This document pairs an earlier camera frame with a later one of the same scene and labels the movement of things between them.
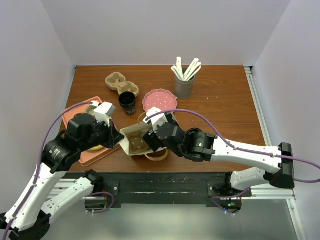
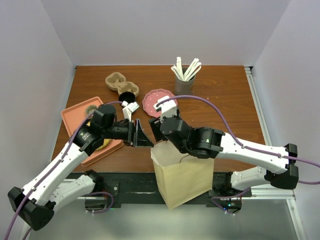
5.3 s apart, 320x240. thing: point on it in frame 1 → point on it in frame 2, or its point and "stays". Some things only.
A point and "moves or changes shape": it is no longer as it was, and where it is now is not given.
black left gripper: (114, 136) → (136, 137)
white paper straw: (179, 67) stays
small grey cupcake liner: (90, 109) stays
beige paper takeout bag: (133, 143) moves or changes shape
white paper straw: (174, 69) stays
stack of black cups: (127, 100) stays
